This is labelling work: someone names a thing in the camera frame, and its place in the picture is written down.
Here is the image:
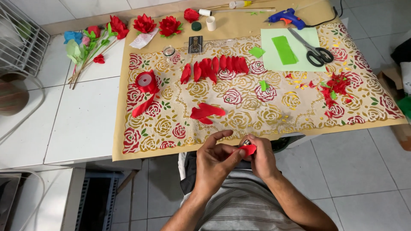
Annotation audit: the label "person's right hand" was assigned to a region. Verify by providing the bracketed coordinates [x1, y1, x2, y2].
[242, 134, 280, 182]

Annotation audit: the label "person's left hand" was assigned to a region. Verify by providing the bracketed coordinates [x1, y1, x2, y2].
[195, 130, 247, 194]

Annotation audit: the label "red ribbon petal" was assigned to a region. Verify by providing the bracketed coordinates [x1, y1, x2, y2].
[238, 144, 257, 158]

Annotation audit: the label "dark round bin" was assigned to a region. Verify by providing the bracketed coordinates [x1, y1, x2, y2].
[271, 136, 292, 153]

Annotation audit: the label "striped grey shirt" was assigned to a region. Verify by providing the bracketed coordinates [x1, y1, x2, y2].
[178, 151, 305, 231]

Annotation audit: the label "pile of red ribbon pieces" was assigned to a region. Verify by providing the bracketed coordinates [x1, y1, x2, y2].
[189, 102, 226, 125]

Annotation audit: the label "rose-patterned table mat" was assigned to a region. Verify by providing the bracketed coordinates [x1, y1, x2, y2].
[122, 22, 406, 154]

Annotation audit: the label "row of folded red petals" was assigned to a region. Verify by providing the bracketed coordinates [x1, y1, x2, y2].
[180, 55, 250, 85]

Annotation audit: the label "light green paper sheet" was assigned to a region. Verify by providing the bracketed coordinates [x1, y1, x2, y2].
[260, 27, 327, 72]

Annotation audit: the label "heap of red ribbon scraps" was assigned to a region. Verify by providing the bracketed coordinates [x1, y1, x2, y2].
[308, 72, 354, 120]

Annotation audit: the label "red ribbon roll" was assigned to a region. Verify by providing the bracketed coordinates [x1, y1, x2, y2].
[132, 70, 160, 118]

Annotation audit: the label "blue plastic crate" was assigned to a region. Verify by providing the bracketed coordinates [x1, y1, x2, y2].
[75, 171, 125, 231]

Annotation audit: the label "small green ribbon square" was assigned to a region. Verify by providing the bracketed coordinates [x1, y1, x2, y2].
[249, 46, 266, 59]

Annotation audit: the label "green ribbon strip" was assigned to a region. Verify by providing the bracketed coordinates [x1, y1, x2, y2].
[272, 35, 299, 65]

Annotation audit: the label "small glass jar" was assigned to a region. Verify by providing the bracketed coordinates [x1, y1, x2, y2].
[162, 45, 177, 62]

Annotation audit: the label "black patterned card box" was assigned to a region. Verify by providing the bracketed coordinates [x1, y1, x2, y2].
[188, 36, 204, 54]

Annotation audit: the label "clear plastic ruler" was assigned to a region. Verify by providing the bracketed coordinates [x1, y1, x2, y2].
[184, 38, 239, 49]

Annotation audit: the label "white paper with drawing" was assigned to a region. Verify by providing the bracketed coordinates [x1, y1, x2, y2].
[129, 28, 160, 50]

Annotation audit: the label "blue glue gun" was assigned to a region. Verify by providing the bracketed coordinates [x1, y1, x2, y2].
[264, 8, 306, 31]

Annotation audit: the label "red ribbon flower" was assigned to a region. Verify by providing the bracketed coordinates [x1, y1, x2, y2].
[133, 13, 157, 34]
[158, 15, 184, 38]

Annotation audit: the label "cardboard box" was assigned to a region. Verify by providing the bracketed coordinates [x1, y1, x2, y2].
[376, 38, 411, 152]

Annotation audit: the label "red ribbon rosebud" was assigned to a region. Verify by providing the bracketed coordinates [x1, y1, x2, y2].
[184, 8, 200, 24]

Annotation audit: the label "thin wooden stick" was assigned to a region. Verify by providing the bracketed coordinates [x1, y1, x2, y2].
[205, 6, 277, 14]

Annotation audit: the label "clear glue bottle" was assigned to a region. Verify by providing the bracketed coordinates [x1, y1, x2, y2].
[229, 0, 253, 9]

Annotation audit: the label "bunch of ribbon flower stems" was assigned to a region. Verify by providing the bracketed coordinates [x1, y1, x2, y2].
[63, 15, 130, 90]

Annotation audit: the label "brown round pot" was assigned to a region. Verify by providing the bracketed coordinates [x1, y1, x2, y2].
[0, 72, 30, 117]

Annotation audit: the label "black-handled scissors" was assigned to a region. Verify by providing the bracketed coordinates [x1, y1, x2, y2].
[287, 27, 335, 67]

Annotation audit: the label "black glue gun cable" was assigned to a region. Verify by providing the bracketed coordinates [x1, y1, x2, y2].
[304, 6, 343, 28]

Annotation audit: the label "white cable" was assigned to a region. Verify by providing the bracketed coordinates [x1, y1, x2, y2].
[0, 71, 46, 142]

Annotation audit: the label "white wire rack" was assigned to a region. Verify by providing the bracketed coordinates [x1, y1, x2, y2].
[0, 0, 51, 77]

